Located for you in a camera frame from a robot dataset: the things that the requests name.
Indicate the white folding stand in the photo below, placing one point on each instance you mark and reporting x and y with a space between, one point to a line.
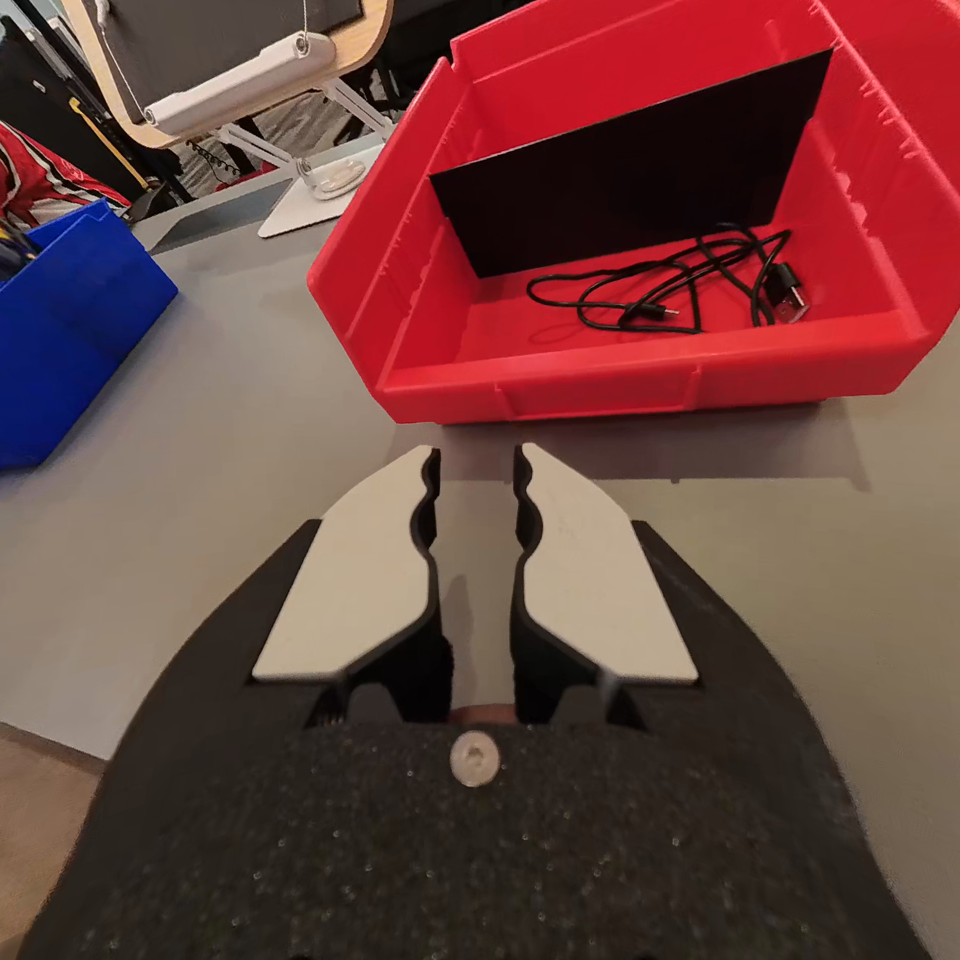
240 82

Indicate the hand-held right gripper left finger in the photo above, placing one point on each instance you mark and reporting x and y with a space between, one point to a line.
352 592

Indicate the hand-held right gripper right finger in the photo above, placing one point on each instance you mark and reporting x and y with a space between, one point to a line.
607 592

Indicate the black bag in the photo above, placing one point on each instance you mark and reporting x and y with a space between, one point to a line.
45 97

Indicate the red storage bin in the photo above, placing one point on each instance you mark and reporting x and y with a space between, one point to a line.
600 375

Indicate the blue storage bin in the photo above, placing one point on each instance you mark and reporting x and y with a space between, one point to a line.
75 337

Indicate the grey desk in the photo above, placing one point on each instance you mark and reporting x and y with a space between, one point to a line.
225 450

